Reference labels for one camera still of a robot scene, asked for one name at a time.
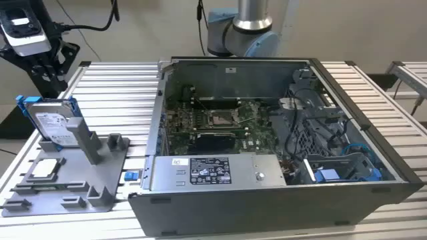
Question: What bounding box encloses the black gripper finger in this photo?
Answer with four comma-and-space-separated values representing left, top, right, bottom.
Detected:
0, 45, 55, 99
45, 39, 81, 99

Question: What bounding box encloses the hard disk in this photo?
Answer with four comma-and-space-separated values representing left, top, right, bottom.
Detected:
15, 94, 84, 152

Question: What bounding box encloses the grey disk bay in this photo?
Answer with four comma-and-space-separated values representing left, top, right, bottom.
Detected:
299, 151, 382, 185

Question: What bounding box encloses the large black background object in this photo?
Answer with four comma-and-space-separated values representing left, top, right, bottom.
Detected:
0, 98, 39, 140

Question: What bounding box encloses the silver CPU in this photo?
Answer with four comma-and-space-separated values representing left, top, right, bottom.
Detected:
29, 159, 60, 176

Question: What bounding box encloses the grey parts rack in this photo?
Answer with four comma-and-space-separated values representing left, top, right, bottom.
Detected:
0, 117, 132, 218

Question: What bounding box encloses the metal locking lever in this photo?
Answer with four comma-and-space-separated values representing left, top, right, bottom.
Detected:
195, 97, 215, 111

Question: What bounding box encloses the black RAM slot row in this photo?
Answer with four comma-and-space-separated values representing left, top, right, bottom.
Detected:
191, 95, 243, 104

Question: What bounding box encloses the CPU socket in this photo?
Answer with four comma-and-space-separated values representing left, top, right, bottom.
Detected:
207, 109, 240, 126

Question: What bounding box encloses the black expansion slot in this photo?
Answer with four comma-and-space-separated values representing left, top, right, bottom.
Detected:
195, 126, 245, 133

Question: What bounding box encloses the black graphics card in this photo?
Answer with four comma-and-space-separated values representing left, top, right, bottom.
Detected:
193, 131, 237, 154

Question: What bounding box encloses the metal socket cover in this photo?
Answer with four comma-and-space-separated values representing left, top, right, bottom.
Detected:
232, 100, 262, 123

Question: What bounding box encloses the black power supply label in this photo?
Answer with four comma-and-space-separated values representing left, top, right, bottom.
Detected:
188, 157, 231, 185

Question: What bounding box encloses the green motherboard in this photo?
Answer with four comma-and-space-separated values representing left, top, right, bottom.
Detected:
164, 99, 288, 156

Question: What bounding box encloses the silver power supply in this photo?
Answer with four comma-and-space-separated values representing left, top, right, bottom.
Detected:
145, 154, 288, 193

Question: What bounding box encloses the grey metal drive cage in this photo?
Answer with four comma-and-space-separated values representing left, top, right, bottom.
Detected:
268, 68, 350, 156

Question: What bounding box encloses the open grey PC case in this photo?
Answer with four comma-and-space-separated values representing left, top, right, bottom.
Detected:
127, 56, 426, 237

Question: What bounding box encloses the small black box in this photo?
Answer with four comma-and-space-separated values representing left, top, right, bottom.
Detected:
366, 73, 399, 92

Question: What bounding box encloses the neighbouring metal slat table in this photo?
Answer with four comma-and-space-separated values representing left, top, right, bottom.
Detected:
384, 60, 427, 101

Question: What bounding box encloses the thin black hanging cable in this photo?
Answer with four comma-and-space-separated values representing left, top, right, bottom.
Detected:
55, 0, 103, 63

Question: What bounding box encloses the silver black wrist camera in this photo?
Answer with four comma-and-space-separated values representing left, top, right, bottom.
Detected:
0, 7, 53, 57

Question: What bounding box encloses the thick black camera cable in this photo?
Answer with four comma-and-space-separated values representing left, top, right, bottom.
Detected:
52, 0, 120, 32

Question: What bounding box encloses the black cable with ferrite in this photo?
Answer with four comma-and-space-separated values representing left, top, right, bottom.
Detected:
196, 0, 208, 56

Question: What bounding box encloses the black disk wire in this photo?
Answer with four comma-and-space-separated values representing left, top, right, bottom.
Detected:
286, 91, 355, 161

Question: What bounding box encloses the blue disk wire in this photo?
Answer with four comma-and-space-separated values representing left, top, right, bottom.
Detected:
342, 141, 372, 161

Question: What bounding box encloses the hanging cable with plug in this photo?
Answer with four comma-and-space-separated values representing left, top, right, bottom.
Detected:
410, 95, 424, 116

